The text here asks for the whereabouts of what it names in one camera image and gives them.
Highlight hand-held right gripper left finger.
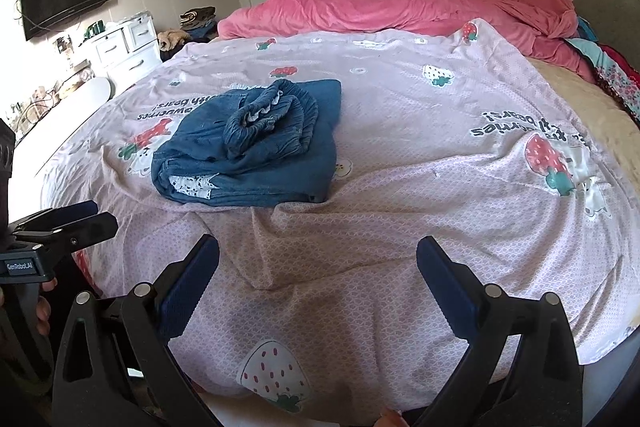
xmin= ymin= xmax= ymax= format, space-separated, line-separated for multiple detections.
xmin=52 ymin=234 xmax=226 ymax=427

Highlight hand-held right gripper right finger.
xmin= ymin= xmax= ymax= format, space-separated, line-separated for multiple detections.
xmin=415 ymin=236 xmax=583 ymax=427

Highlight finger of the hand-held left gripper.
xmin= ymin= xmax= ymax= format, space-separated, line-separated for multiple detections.
xmin=12 ymin=213 xmax=119 ymax=254
xmin=10 ymin=201 xmax=99 ymax=233

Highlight blue denim pants white lace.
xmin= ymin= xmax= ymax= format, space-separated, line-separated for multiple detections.
xmin=151 ymin=78 xmax=344 ymax=208

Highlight person's left hand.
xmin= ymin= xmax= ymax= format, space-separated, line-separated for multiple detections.
xmin=36 ymin=277 xmax=59 ymax=338

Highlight white rounded desk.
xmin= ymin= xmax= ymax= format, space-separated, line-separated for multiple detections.
xmin=0 ymin=77 xmax=115 ymax=218

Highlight pink strawberry printed sheet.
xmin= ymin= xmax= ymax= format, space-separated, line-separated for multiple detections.
xmin=40 ymin=18 xmax=640 ymax=410

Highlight group of small bottles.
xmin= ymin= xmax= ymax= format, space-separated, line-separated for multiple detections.
xmin=0 ymin=69 xmax=97 ymax=134

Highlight white drawer cabinet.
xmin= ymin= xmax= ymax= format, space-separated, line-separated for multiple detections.
xmin=75 ymin=12 xmax=164 ymax=84

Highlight beige plush toy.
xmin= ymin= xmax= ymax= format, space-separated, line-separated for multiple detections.
xmin=157 ymin=29 xmax=192 ymax=54

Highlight pile of dark folded clothes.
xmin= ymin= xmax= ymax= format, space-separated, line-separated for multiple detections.
xmin=179 ymin=7 xmax=219 ymax=34

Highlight beige bed sheet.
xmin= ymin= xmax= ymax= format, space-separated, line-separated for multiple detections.
xmin=529 ymin=57 xmax=640 ymax=188

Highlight colourful floral clothes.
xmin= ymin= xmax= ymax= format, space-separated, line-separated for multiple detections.
xmin=564 ymin=17 xmax=640 ymax=124

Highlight pink duvet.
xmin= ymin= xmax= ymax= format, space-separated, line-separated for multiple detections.
xmin=218 ymin=0 xmax=597 ymax=84

